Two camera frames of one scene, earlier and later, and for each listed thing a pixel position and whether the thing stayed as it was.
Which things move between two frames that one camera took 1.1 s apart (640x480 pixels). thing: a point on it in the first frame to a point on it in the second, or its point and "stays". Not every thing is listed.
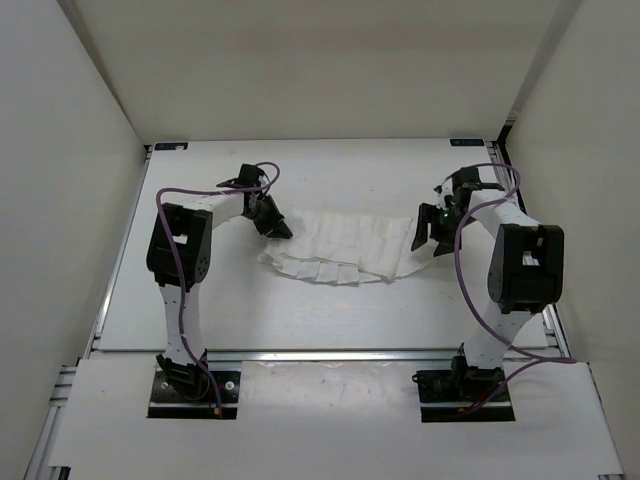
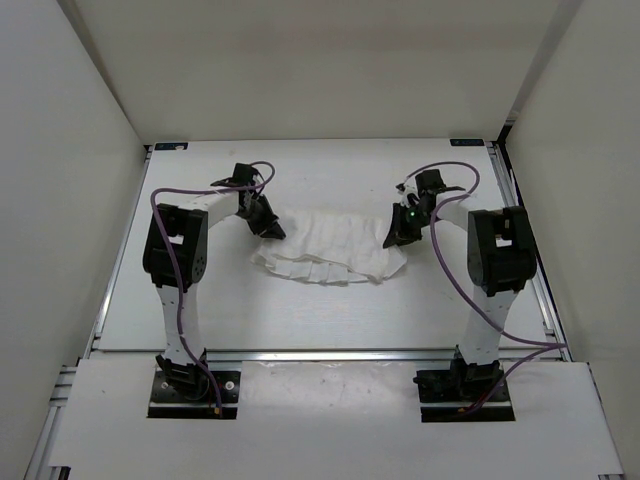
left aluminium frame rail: x=40 y=468 stays
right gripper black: x=429 y=214 to x=399 y=234
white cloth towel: x=344 y=248 stays
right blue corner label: x=467 y=142 stays
